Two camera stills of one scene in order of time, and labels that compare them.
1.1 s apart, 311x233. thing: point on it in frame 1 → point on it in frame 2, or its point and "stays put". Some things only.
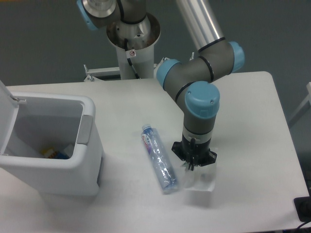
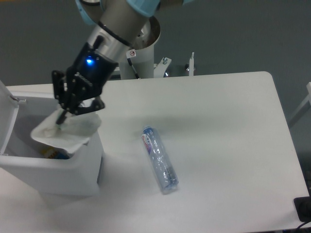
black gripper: [194, 154] → [86, 75]
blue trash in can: [61, 156] stays put
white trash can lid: [9, 107] stays put
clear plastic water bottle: [164, 168] stays put
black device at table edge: [302, 207] stays put
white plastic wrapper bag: [198, 184] → [72, 134]
